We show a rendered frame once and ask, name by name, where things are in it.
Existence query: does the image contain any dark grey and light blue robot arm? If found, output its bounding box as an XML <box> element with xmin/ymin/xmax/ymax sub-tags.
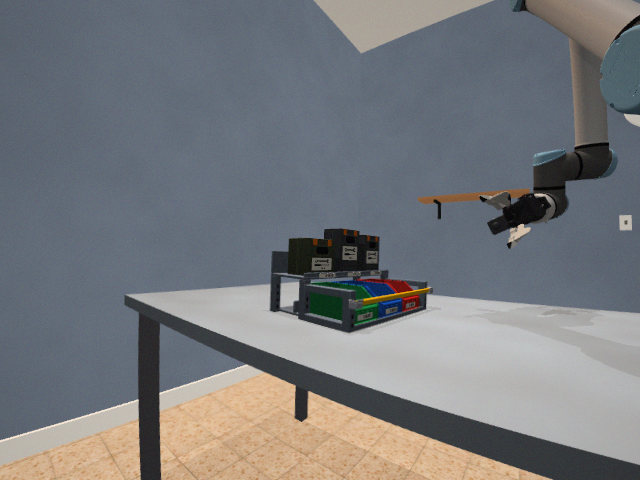
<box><xmin>510</xmin><ymin>0</ymin><xmax>640</xmax><ymax>224</ymax></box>

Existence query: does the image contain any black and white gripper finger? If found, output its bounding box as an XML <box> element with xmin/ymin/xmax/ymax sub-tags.
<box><xmin>507</xmin><ymin>223</ymin><xmax>531</xmax><ymax>249</ymax></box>
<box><xmin>479</xmin><ymin>192</ymin><xmax>511</xmax><ymax>212</ymax></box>

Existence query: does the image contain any red bin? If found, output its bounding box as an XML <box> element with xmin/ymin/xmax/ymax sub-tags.
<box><xmin>356</xmin><ymin>279</ymin><xmax>418</xmax><ymax>312</ymax></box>

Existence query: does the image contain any grey metal bin rack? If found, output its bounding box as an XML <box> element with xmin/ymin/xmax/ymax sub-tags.
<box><xmin>270</xmin><ymin>251</ymin><xmax>433</xmax><ymax>333</ymax></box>

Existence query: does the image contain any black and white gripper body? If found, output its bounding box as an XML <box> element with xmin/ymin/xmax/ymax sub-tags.
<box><xmin>502</xmin><ymin>193</ymin><xmax>552</xmax><ymax>228</ymax></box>

